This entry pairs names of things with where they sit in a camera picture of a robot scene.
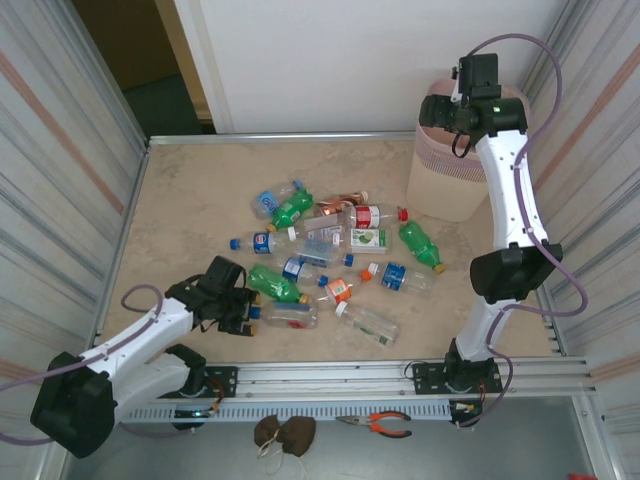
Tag clear bottle blue cap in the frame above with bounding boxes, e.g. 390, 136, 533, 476
248, 299, 320, 330

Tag clear bottle bright blue label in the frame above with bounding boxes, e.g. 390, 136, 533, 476
251, 179, 305, 220

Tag clear bottle pale blue label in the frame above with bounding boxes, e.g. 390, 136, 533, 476
292, 237, 356, 269

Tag small orange-label bottle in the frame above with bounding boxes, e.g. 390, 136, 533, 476
317, 269, 375, 306

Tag clear bottle white label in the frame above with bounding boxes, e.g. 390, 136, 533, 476
287, 215, 349, 242

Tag bottle copper brown label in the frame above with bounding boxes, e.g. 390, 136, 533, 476
313, 189, 370, 219

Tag green-label bottle white cap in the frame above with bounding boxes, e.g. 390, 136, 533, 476
333, 299, 402, 348

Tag bottle lime label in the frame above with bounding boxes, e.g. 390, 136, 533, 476
332, 227, 394, 255

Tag blue-label bottle white cap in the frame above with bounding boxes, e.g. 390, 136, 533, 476
368, 260, 435, 301

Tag pink plastic bin liner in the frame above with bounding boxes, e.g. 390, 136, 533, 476
414, 77, 531, 171

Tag beige plastic waste bin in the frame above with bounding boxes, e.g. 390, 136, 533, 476
405, 77, 531, 223

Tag small black controller board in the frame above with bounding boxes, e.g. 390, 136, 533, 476
448, 399, 485, 419
172, 407, 221, 420

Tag brown cloth pouch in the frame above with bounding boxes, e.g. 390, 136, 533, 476
253, 414, 284, 448
279, 415, 318, 457

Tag red-label bottle red cap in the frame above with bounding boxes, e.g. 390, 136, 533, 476
347, 202, 410, 231

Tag wide aluminium mounting rail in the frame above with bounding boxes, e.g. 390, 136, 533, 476
114, 355, 599, 404

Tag white slotted cable duct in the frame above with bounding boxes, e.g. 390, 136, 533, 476
119, 399, 484, 424

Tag orange-handled pliers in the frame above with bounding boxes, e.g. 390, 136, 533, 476
334, 410, 414, 440

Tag white door frame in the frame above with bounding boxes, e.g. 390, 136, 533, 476
172, 0, 236, 135

